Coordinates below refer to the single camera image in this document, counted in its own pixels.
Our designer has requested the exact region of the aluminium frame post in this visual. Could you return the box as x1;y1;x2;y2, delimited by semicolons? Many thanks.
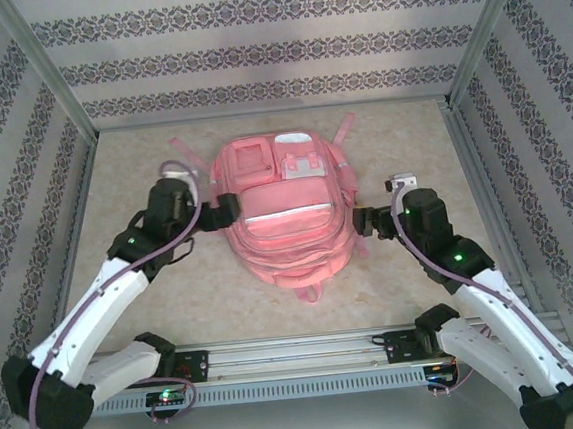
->
436;0;543;107
0;0;99;146

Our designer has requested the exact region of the slotted grey cable duct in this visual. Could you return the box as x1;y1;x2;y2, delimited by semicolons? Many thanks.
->
89;362;461;418

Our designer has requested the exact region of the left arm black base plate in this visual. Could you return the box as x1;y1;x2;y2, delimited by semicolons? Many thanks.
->
170;349;213;386

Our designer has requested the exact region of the pink backpack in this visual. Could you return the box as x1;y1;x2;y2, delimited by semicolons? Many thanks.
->
167;111;375;316

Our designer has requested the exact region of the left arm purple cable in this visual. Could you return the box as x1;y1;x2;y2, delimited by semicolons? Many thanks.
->
7;156;225;429

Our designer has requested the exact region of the aluminium mounting rail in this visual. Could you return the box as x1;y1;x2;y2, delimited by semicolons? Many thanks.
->
85;313;566;393

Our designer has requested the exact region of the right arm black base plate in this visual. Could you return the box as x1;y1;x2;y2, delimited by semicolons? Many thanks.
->
382;325;434;366

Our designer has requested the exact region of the aluminium side rail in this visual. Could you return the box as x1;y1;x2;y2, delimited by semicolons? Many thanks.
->
28;133;118;360
436;91;546;321

